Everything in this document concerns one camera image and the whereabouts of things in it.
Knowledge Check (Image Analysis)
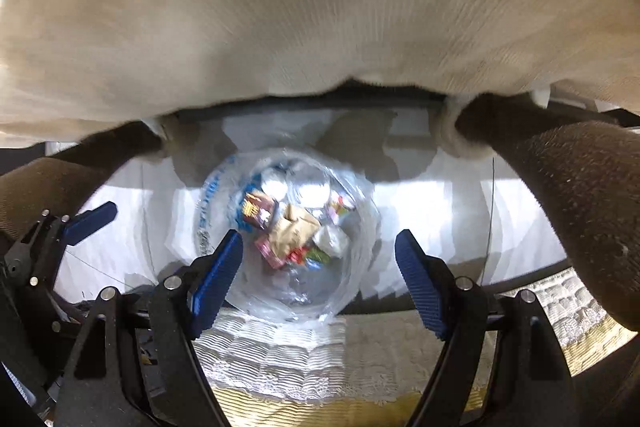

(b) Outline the silver foil wrapper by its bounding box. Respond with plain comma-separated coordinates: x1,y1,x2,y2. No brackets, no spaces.
255,167,291,202
295,167,331,210

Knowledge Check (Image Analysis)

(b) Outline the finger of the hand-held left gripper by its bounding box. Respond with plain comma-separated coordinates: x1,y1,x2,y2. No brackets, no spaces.
2,201,118,288

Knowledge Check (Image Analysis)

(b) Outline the red green snack packet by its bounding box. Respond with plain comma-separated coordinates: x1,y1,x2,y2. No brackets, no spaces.
285,244,333,268

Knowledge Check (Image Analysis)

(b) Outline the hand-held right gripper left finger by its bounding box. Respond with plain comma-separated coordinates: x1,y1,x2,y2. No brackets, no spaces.
57,229,244,427

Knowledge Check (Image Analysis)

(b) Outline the pink carton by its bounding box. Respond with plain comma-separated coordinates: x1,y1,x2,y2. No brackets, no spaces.
254,234,286,269

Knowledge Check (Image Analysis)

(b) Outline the clear plastic trash bag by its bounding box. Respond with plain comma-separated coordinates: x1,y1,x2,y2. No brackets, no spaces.
192,147,381,323

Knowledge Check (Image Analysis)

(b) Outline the thin dark wire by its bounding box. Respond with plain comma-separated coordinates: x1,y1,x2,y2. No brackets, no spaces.
480,157,496,288

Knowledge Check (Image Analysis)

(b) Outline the white plastic bag bundle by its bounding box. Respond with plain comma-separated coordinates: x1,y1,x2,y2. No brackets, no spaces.
312,224,351,258

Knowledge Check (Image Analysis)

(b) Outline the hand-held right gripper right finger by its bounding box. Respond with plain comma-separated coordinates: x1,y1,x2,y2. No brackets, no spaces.
395,229,581,427

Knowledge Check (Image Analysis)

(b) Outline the beige blanket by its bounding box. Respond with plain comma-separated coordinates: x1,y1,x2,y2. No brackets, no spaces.
0,0,640,142

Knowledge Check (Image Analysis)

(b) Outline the colourful candy packet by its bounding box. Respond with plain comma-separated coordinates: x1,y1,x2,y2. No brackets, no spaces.
325,192,357,220

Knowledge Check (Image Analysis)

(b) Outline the red packet with yellow print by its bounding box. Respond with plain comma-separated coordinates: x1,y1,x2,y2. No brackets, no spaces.
239,189,279,228

